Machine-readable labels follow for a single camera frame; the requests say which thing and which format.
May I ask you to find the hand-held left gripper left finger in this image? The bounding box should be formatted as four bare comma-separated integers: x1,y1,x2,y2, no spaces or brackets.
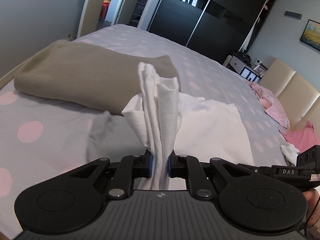
69,152,153,200

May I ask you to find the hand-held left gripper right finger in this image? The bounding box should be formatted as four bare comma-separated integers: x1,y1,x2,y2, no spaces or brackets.
167,154,253,200

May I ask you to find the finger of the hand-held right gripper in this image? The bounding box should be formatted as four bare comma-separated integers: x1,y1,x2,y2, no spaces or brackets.
237,163,273,178

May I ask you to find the white t-shirt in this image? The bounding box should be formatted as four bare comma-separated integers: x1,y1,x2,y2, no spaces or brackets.
121,62,254,190

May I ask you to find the person's right hand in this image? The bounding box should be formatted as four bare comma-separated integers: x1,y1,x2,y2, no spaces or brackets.
303,189,320,207

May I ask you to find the cream white cloth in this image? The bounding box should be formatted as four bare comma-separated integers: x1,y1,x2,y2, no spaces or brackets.
280,142,300,163

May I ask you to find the light grey garment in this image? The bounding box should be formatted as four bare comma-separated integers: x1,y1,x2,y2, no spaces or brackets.
86,110,114,162

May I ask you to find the pale pink printed pillow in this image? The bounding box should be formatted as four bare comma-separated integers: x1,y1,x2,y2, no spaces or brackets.
264,97,292,130

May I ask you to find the pink dotted garment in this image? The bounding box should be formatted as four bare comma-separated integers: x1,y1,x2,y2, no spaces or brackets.
249,82,275,108

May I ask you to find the cream padded headboard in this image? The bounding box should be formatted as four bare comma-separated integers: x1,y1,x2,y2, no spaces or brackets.
259,57,320,133

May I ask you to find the white nightstand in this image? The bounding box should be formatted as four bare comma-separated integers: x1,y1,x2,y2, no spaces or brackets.
224,55,262,83

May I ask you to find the grey pink-dotted bedspread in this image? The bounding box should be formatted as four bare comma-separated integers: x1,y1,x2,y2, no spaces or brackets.
0,24,288,240

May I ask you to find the dark bundle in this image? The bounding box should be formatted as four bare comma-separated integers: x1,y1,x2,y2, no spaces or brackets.
231,51,251,63

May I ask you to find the taupe fleece blanket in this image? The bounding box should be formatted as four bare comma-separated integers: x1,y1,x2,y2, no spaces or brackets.
14,39,179,117

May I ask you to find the black sliding wardrobe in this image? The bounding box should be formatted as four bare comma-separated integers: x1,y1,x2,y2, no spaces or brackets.
147,0,278,65

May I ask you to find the cluttered hallway shelf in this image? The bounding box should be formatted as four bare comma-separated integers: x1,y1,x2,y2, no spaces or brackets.
99,0,112,22

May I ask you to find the photo frame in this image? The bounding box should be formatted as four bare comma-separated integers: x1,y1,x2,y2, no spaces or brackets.
252,64,267,78

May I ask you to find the framed wall picture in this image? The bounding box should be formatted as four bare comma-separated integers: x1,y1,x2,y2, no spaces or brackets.
299,19,320,48

